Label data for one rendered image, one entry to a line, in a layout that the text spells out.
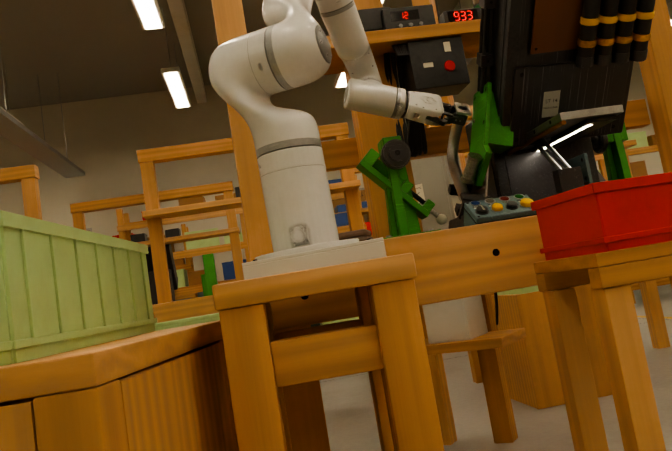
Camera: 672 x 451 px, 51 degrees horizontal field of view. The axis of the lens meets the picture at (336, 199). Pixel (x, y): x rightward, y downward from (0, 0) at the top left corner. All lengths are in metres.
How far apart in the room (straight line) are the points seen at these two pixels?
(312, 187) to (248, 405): 0.38
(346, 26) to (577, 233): 0.80
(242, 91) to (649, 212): 0.75
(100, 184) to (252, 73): 10.97
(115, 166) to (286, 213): 11.04
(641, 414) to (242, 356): 0.66
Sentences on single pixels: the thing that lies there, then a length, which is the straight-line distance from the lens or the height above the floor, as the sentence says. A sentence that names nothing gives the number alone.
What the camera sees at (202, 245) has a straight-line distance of 8.76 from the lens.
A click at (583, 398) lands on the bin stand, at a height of 0.53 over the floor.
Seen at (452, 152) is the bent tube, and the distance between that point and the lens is 1.97.
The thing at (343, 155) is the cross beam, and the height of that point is 1.22.
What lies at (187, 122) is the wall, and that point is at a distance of 12.21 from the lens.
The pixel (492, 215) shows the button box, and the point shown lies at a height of 0.91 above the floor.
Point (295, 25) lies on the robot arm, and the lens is 1.27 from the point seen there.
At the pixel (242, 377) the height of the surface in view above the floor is 0.70.
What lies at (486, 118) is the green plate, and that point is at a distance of 1.84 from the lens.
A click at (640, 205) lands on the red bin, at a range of 1.34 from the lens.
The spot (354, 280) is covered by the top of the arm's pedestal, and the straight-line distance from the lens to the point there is 1.10.
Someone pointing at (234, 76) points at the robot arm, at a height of 1.22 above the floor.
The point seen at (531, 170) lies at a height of 1.05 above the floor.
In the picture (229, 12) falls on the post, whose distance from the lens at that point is 2.23.
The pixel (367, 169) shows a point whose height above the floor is 1.09.
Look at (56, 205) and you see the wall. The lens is 12.31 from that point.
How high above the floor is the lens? 0.81
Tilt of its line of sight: 7 degrees up
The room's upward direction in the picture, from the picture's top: 9 degrees counter-clockwise
